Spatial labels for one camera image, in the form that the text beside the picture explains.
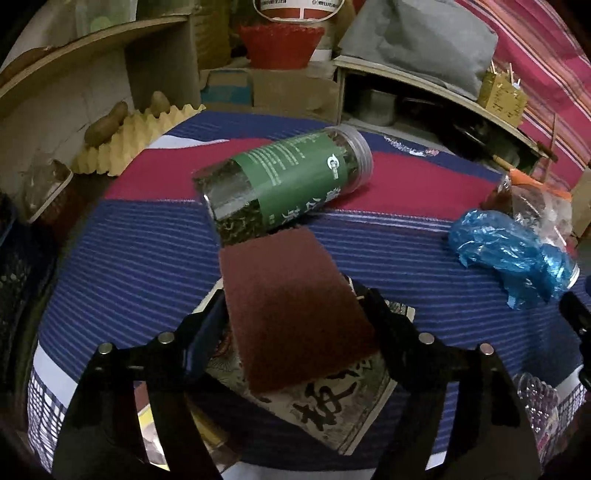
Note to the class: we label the cardboard box of sticks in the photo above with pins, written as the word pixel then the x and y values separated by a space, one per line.
pixel 501 99

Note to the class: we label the maroon scouring pad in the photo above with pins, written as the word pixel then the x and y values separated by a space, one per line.
pixel 286 304

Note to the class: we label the white plastic bucket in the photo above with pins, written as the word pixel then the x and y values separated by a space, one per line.
pixel 295 7

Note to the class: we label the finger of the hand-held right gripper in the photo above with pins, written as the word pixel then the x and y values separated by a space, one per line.
pixel 575 314

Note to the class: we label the metal pot in cabinet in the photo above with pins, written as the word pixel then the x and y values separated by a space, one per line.
pixel 376 106

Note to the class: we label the clear orange-topped plastic bag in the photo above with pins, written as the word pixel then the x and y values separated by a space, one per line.
pixel 540 203

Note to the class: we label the red plastic basket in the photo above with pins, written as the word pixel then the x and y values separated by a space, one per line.
pixel 281 46

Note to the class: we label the calligraphy printed paper bag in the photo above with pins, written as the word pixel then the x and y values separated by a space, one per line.
pixel 323 410

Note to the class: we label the brown cardboard box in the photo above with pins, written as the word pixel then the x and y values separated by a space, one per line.
pixel 286 90

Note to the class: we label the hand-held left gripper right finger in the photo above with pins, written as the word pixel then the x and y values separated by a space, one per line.
pixel 388 332

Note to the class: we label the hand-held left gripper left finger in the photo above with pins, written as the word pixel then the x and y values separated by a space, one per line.
pixel 205 332

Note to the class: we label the blue plastic bag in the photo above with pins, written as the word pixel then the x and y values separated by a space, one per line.
pixel 498 249

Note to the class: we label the small potato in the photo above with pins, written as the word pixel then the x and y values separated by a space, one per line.
pixel 159 104

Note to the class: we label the yellow gold packet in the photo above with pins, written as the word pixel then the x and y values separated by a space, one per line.
pixel 152 438

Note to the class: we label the low wooden cabinet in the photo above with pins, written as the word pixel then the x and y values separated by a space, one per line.
pixel 415 85

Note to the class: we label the green label plastic jar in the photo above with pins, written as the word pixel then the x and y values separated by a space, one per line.
pixel 286 170

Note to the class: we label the red striped cloth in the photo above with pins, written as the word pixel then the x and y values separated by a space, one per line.
pixel 545 46

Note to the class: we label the yellow egg-crate foam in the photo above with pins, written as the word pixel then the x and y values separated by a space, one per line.
pixel 124 143

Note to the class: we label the striped plaid tablecloth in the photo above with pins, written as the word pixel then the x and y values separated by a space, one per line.
pixel 138 258

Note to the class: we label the long potato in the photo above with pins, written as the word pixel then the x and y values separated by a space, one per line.
pixel 106 124

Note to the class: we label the translucent plastic container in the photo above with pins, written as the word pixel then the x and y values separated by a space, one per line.
pixel 106 18

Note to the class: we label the clear jar with metal lid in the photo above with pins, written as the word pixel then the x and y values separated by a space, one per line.
pixel 572 274

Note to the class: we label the dark plastic crate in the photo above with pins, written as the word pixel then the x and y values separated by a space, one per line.
pixel 23 277

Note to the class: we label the wooden shelf unit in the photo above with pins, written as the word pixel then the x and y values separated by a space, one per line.
pixel 152 69

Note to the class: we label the grey cushion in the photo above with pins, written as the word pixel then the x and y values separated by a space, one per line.
pixel 415 41

